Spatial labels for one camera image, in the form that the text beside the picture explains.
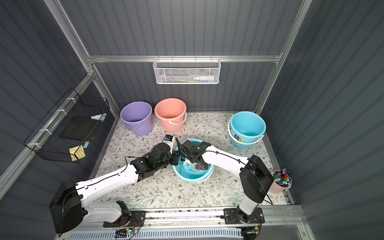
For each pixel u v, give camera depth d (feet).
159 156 1.96
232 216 2.42
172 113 3.78
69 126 2.47
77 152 1.98
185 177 2.36
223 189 2.71
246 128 3.38
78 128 2.42
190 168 2.89
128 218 2.21
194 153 2.03
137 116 3.45
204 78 2.89
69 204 1.29
